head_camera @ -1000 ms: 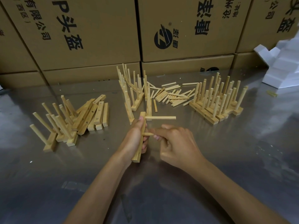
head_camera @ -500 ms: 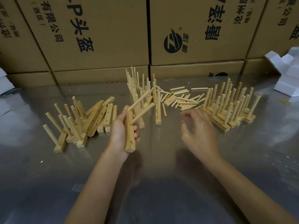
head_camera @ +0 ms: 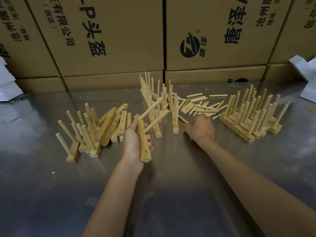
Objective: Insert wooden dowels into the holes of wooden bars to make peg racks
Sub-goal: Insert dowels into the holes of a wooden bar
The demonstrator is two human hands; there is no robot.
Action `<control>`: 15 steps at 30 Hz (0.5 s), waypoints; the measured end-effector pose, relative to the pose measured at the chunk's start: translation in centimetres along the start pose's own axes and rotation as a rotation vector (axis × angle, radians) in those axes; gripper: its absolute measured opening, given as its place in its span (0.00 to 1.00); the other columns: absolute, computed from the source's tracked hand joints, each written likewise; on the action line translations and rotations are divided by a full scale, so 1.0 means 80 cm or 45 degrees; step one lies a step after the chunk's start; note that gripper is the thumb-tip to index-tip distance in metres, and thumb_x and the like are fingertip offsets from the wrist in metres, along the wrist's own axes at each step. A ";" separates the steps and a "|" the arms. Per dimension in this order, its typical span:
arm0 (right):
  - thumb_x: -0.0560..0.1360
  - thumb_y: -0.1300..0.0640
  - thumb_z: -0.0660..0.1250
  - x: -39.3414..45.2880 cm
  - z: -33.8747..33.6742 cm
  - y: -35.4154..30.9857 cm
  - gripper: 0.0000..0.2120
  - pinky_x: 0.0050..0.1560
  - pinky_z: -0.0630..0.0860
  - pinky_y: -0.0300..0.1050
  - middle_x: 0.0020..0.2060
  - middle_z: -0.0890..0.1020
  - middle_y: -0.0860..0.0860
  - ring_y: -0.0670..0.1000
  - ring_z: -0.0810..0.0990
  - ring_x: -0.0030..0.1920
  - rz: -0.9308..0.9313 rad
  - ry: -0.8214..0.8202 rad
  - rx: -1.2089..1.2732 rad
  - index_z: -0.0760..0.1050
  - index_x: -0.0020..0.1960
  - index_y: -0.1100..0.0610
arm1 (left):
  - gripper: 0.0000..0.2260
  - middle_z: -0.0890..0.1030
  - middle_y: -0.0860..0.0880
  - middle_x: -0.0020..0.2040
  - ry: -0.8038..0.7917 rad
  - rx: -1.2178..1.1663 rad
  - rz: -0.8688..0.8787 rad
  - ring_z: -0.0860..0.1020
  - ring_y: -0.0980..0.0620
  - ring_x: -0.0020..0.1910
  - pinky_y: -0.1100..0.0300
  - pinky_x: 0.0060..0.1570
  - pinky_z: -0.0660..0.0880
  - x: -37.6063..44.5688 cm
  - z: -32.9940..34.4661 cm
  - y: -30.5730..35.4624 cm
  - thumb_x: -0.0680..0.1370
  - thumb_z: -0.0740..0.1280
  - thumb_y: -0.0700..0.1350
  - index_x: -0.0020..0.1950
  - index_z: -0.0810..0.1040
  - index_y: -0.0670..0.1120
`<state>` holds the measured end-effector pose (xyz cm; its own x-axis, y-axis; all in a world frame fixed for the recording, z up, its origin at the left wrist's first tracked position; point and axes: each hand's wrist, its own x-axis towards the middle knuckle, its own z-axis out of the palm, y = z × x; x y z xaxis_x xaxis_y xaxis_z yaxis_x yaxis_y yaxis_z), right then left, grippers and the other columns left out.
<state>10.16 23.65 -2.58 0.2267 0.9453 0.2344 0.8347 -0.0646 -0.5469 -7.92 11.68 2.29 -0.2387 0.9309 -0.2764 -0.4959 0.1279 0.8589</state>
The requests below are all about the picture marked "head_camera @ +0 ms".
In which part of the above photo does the stack of brown cardboard boxes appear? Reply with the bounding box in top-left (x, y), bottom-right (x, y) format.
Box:
top-left (0, 0), bottom-right (316, 94)

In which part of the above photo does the person's right hand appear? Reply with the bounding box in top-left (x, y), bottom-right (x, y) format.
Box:
top-left (184, 115), bottom-right (216, 146)

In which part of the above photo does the shiny metal table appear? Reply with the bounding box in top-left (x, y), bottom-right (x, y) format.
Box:
top-left (0, 80), bottom-right (316, 237)

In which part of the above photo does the stack of white foam blocks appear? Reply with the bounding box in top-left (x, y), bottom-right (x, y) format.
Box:
top-left (0, 56), bottom-right (24, 102)
top-left (289, 54), bottom-right (316, 103)

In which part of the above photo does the pile of wooden dowels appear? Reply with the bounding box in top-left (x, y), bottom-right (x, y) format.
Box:
top-left (172, 92), bottom-right (228, 124)

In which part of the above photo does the person's left hand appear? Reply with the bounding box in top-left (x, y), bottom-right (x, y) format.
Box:
top-left (121, 118), bottom-right (154, 175)

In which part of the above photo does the pile of drilled wooden bars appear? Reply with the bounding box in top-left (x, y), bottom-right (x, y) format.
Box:
top-left (95, 103), bottom-right (132, 147)

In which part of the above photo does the person's left forearm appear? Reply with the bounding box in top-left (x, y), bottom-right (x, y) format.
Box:
top-left (81, 158), bottom-right (145, 237)

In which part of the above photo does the person's right forearm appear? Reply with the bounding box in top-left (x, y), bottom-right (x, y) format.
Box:
top-left (197, 139), bottom-right (316, 237)

